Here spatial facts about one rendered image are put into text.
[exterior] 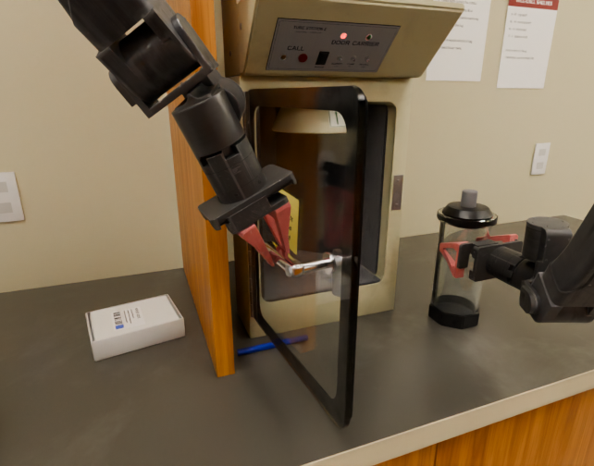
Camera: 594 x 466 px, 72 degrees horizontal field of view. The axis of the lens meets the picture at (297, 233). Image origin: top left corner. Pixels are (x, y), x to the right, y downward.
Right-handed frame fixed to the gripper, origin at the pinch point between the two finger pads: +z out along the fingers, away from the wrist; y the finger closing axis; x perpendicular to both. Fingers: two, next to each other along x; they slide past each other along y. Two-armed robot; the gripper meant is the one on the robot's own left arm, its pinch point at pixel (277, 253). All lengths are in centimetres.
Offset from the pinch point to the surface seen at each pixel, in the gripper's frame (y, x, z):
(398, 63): -35.9, -15.5, -8.9
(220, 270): 5.9, -14.0, 4.9
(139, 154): 5, -67, -7
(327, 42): -24.1, -14.3, -16.9
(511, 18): -112, -56, 7
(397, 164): -33.0, -19.7, 9.0
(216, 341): 12.3, -14.1, 15.4
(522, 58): -114, -56, 20
